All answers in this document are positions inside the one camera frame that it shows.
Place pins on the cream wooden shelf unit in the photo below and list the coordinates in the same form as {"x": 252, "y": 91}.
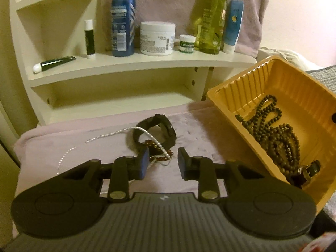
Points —
{"x": 50, "y": 29}

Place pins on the dark green small tube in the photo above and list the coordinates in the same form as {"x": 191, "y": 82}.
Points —
{"x": 46, "y": 65}

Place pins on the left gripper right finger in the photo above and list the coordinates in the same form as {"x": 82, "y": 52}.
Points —
{"x": 201, "y": 169}

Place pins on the black white lip balm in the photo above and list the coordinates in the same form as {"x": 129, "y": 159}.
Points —
{"x": 89, "y": 39}

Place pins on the orange plastic tray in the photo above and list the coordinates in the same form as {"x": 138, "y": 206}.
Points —
{"x": 307, "y": 105}

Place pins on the green olive spray bottle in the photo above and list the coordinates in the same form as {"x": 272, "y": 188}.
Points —
{"x": 212, "y": 26}

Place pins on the blue spray bottle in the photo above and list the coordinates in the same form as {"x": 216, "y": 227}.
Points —
{"x": 122, "y": 27}

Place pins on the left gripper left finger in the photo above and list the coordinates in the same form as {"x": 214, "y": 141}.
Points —
{"x": 124, "y": 170}

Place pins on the white pillow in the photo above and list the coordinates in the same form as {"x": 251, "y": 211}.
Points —
{"x": 292, "y": 57}

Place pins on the black smart watch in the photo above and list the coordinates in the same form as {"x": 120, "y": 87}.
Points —
{"x": 166, "y": 128}

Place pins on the grey checked pillow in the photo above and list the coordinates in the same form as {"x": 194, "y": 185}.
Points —
{"x": 326, "y": 76}

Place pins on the pink hanging towel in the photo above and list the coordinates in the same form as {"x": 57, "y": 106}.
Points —
{"x": 186, "y": 14}

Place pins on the blue white tube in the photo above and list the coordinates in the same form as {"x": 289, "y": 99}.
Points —
{"x": 233, "y": 25}

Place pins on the white cream jar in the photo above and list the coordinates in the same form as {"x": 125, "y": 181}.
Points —
{"x": 157, "y": 38}

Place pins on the small green-label jar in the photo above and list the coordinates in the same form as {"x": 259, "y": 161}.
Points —
{"x": 186, "y": 43}

